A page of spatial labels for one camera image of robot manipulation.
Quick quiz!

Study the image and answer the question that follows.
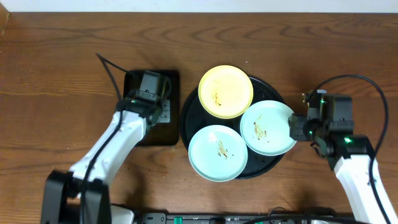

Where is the light green plate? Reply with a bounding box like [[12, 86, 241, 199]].
[[188, 125, 248, 182], [240, 100, 296, 156]]

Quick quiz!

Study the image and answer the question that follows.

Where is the light green plate front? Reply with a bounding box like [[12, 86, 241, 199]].
[[188, 125, 248, 182]]

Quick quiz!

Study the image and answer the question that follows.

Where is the yellow plate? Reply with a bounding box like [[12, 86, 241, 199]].
[[198, 65, 254, 119]]

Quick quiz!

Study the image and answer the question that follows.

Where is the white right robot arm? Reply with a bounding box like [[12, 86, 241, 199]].
[[288, 90, 397, 223]]

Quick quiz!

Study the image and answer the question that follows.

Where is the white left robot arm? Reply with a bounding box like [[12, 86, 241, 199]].
[[40, 98, 171, 223]]

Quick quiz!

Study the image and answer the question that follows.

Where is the black rectangular tray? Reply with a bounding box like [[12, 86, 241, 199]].
[[123, 70, 180, 146]]

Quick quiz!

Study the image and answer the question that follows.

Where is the black round tray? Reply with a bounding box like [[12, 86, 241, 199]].
[[180, 76, 285, 179]]

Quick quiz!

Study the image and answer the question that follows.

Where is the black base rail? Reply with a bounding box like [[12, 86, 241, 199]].
[[133, 207, 357, 224]]

